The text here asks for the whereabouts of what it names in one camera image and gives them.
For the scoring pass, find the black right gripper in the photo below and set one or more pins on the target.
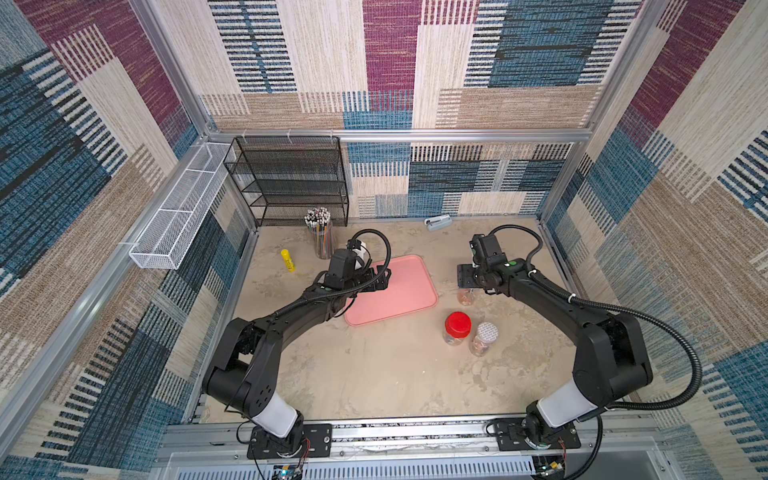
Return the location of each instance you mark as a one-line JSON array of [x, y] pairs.
[[468, 275]]

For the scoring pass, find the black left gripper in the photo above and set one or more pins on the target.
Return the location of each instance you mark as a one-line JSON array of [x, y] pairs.
[[382, 284]]

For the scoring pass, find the clear candy jar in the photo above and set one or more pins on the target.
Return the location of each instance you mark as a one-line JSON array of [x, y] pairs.
[[466, 296]]

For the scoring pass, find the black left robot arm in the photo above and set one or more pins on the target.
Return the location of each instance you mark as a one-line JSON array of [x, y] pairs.
[[243, 372]]

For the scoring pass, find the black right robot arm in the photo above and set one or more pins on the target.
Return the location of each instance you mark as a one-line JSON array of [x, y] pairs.
[[611, 359]]

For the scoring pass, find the red lid candy jar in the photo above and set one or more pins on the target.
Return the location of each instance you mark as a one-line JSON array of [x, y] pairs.
[[457, 327]]

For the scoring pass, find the patterned lid candy jar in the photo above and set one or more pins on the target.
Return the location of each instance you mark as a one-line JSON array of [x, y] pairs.
[[485, 336]]

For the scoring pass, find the pink plastic tray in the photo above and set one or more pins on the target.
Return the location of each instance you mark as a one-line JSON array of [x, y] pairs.
[[410, 289]]

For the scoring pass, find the grey stapler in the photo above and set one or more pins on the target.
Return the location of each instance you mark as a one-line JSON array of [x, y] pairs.
[[438, 222]]

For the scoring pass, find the black mesh shelf rack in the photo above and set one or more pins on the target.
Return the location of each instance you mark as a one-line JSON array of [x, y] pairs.
[[281, 178]]

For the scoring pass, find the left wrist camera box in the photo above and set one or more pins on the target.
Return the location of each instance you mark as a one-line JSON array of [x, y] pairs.
[[362, 254]]

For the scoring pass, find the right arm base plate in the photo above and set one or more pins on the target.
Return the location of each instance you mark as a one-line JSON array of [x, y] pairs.
[[528, 433]]

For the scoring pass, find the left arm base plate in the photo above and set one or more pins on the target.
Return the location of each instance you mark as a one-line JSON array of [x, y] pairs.
[[311, 440]]

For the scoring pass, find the white mesh wall basket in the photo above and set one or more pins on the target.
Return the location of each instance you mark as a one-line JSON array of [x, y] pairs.
[[166, 239]]

